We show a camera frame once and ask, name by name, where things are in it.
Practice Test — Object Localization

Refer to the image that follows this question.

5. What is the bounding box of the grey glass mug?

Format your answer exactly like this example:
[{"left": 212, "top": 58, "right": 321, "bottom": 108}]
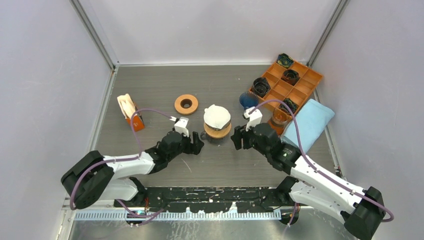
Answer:
[{"left": 200, "top": 131, "right": 228, "bottom": 142}]

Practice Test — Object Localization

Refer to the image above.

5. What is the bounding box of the wooden ring dripper stand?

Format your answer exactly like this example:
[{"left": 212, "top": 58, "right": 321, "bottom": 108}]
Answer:
[{"left": 203, "top": 123, "right": 232, "bottom": 139}]

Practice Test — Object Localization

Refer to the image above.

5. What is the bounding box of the amber glass cup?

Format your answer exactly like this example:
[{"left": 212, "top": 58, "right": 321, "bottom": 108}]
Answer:
[{"left": 267, "top": 107, "right": 291, "bottom": 136}]

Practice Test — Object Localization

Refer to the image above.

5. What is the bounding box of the white paper coffee filter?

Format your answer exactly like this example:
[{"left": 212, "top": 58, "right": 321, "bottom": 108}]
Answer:
[{"left": 203, "top": 104, "right": 231, "bottom": 130}]

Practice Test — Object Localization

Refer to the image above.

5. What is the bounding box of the blue transparent dripper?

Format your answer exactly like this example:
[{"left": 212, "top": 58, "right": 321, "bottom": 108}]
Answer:
[{"left": 239, "top": 92, "right": 259, "bottom": 110}]

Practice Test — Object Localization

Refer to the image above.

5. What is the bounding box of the grey transparent dripper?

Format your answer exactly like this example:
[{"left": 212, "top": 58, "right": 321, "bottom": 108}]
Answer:
[{"left": 204, "top": 115, "right": 231, "bottom": 130}]

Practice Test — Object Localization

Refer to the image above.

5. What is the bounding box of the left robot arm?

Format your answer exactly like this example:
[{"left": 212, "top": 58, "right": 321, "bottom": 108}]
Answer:
[{"left": 60, "top": 131, "right": 205, "bottom": 209}]

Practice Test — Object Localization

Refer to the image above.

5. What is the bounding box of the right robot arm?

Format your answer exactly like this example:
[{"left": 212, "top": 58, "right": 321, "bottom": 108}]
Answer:
[{"left": 230, "top": 123, "right": 386, "bottom": 240}]

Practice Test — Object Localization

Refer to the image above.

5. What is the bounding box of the orange filter holder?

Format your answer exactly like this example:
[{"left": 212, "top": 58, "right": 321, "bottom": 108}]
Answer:
[{"left": 124, "top": 110, "right": 145, "bottom": 132}]

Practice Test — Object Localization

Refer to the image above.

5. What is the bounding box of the light blue cloth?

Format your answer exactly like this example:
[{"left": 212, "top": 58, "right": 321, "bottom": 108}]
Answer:
[{"left": 295, "top": 99, "right": 335, "bottom": 153}]

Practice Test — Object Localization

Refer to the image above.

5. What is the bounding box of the orange compartment tray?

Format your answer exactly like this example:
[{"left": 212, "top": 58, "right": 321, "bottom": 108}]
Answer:
[{"left": 258, "top": 60, "right": 323, "bottom": 114}]

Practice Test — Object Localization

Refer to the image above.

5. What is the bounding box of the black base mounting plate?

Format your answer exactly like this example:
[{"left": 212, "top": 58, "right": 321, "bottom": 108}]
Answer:
[{"left": 122, "top": 186, "right": 294, "bottom": 214}]

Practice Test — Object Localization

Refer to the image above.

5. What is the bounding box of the dark capsule green yellow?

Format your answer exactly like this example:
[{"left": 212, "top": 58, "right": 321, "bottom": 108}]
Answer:
[{"left": 276, "top": 53, "right": 295, "bottom": 69}]

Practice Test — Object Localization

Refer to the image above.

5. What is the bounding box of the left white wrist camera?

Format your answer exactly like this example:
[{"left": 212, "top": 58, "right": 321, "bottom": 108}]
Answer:
[{"left": 173, "top": 117, "right": 190, "bottom": 137}]

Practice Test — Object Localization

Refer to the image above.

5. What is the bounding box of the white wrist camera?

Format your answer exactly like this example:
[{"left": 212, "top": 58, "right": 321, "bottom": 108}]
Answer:
[
  {"left": 243, "top": 107, "right": 263, "bottom": 131},
  {"left": 173, "top": 117, "right": 190, "bottom": 137}
]

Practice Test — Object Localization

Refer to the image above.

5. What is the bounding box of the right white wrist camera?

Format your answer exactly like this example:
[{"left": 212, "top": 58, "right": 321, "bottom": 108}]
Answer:
[{"left": 243, "top": 107, "right": 263, "bottom": 131}]

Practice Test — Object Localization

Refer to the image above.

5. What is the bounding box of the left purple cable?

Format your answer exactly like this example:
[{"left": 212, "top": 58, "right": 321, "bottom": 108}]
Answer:
[{"left": 69, "top": 108, "right": 178, "bottom": 227}]

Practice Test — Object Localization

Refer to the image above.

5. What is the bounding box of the purple cable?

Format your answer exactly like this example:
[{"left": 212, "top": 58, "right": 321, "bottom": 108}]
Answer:
[
  {"left": 246, "top": 99, "right": 395, "bottom": 227},
  {"left": 69, "top": 108, "right": 178, "bottom": 227}
]

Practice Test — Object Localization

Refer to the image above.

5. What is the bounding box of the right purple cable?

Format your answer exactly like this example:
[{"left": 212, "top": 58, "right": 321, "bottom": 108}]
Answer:
[{"left": 246, "top": 99, "right": 395, "bottom": 227}]

